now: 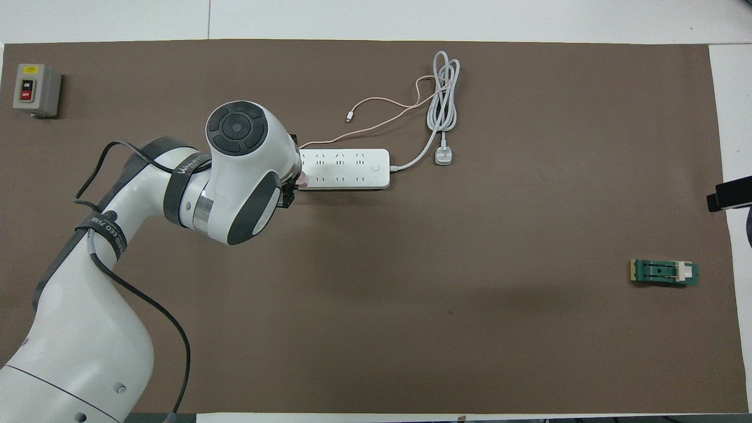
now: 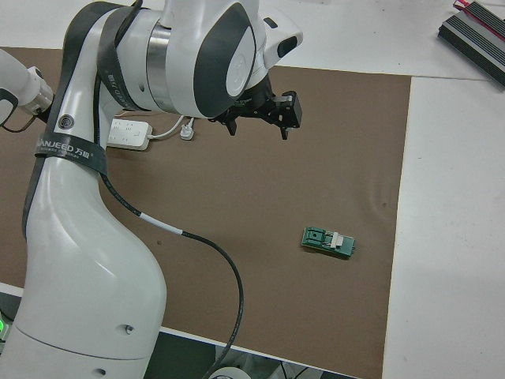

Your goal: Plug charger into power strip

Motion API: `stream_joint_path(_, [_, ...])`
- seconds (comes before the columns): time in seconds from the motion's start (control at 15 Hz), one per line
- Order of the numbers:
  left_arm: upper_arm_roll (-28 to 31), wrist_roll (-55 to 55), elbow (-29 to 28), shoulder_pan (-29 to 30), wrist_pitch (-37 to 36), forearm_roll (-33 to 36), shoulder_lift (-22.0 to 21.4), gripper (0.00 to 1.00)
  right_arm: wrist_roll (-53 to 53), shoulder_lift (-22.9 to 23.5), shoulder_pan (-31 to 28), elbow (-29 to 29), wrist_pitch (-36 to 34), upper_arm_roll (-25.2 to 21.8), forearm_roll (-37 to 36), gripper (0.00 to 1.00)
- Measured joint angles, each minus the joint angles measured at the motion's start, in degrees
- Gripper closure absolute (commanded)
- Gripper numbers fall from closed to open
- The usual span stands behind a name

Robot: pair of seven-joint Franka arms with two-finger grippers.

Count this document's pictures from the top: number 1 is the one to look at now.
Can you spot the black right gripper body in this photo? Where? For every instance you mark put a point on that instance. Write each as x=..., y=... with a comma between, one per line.
x=737, y=191

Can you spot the pink charger block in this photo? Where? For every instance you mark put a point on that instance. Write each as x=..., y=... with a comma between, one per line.
x=302, y=180

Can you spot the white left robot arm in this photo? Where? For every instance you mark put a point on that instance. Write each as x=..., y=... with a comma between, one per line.
x=88, y=329

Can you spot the white power strip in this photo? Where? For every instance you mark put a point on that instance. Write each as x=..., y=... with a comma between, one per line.
x=352, y=170

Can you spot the brown table mat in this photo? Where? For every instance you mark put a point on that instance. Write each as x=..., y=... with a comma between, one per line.
x=411, y=305

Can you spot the green knife switch block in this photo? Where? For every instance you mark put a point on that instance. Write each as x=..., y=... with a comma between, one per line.
x=658, y=272

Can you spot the grey push-button switch box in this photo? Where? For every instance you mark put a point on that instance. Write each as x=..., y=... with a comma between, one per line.
x=41, y=88

